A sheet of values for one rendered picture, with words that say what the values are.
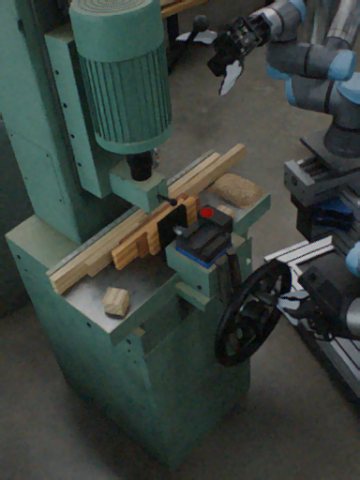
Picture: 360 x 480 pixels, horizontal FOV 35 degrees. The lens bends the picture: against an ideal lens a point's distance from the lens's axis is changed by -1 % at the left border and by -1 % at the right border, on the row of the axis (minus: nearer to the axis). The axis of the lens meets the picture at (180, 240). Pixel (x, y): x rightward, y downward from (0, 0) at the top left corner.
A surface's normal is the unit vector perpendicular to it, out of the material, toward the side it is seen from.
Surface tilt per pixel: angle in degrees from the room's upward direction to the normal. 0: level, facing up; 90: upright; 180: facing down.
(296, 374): 0
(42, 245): 0
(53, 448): 0
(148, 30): 90
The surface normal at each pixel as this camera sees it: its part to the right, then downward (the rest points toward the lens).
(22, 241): -0.08, -0.71
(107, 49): -0.15, 0.70
